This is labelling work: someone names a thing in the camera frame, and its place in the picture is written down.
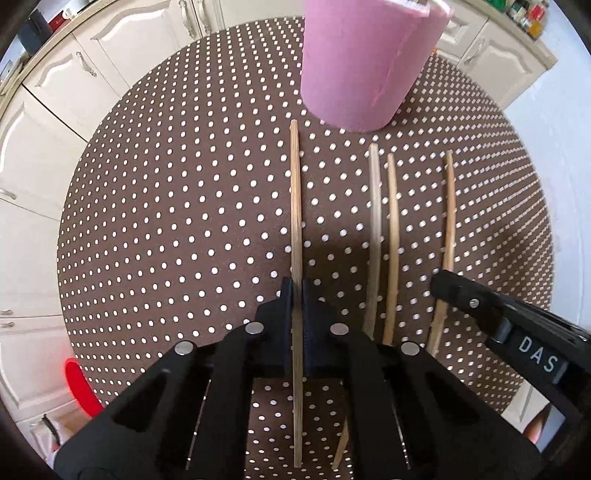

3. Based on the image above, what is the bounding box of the brown polka dot tablecloth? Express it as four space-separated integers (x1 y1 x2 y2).
56 16 555 480

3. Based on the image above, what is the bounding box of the red container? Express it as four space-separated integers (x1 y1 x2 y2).
49 12 67 32

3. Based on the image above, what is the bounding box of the red label sauce bottle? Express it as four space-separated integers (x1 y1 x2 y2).
522 1 549 40

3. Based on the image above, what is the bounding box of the person's right hand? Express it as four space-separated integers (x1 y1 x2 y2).
523 403 552 444

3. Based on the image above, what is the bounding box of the wooden chopstick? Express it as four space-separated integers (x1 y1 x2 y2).
332 143 382 470
290 119 304 469
427 150 457 357
383 153 400 345

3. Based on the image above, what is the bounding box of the black knife block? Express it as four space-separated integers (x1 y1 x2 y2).
17 9 52 56

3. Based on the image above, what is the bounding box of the pink cylindrical utensil holder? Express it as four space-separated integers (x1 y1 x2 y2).
301 1 453 132

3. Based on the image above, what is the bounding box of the red plastic basin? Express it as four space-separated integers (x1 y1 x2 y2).
64 358 103 418

